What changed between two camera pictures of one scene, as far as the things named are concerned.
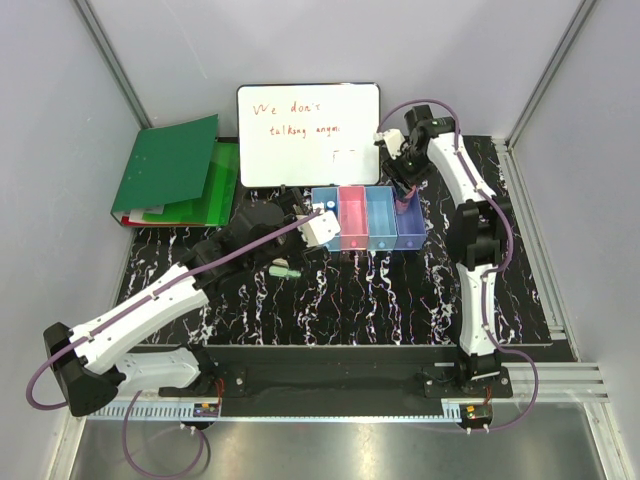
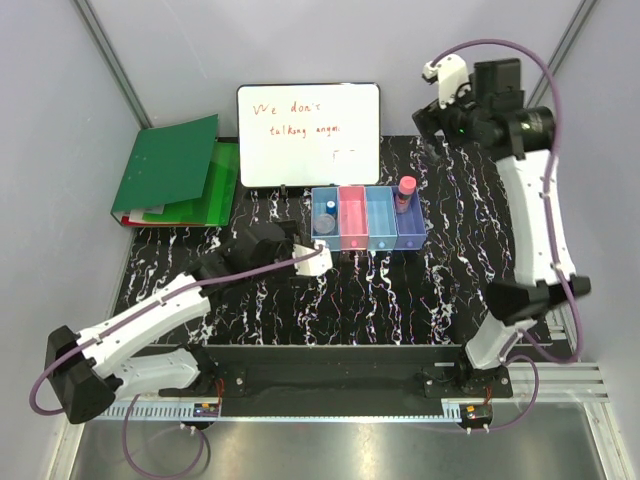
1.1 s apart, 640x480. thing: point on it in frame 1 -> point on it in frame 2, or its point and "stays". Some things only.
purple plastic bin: x=410 y=223 stays
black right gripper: x=393 y=166 -> x=430 y=119
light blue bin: x=382 y=229 stays
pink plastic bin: x=353 y=218 stays
